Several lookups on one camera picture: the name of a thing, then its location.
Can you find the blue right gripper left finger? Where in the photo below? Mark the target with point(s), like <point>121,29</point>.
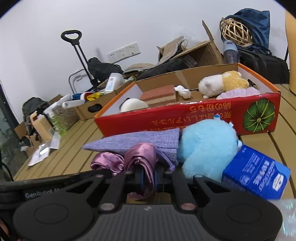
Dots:
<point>141,181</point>

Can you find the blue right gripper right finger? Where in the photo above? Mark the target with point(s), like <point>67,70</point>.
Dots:
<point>159,179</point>

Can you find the pink satin scrunchie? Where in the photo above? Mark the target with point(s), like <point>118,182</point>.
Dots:
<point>142,155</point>

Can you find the light blue plush toy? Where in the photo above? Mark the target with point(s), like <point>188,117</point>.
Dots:
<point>207,147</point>

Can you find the white cylinder foam roll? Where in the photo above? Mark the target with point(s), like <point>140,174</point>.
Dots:
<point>131,104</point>

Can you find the small white sock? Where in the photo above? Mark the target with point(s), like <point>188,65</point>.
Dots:
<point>183,92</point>

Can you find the white yellow plush toy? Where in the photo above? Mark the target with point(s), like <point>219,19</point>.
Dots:
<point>215,85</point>

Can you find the blue white paper box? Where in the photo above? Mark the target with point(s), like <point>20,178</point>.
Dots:
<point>255,173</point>

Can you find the light purple fluffy cloth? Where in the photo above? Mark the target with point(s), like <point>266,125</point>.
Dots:
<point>250,91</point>

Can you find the white paper leaflet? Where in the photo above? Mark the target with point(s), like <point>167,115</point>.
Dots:
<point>44,149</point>

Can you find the floor cardboard box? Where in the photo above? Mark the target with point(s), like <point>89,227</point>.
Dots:
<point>28,143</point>

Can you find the beige carton box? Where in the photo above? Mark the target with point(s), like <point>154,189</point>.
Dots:
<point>42,126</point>

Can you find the green spray bottle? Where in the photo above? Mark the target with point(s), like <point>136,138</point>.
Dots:
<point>54,121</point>

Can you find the small brown cardboard box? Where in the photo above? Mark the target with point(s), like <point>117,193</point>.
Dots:
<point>89,109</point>

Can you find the white bottle in box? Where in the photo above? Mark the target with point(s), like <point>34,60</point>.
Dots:
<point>115,80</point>

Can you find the black backpack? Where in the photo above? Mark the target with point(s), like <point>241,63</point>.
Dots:
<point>29,107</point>

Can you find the red cardboard tray box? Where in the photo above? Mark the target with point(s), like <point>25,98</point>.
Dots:
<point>250,114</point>

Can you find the black bag on trolley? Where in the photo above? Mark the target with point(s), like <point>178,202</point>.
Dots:
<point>101,71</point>

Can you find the large open cardboard box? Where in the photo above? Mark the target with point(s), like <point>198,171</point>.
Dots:
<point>205,53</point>

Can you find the blue water bottle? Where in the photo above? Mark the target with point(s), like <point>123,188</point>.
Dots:
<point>230,52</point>

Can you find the woven rattan ball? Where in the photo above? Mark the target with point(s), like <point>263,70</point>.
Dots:
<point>236,31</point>

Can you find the dark blue velvet cloth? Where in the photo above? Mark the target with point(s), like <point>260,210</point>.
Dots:
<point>258,22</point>

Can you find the yellow thermos jug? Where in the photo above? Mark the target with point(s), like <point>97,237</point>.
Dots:
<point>290,29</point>

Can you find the clear container with handle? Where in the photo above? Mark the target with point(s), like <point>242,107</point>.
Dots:
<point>66,117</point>

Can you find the white wall socket strip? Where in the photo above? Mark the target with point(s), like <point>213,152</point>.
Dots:
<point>124,53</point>

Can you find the black trolley handle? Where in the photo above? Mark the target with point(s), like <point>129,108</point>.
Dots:
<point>73,37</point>

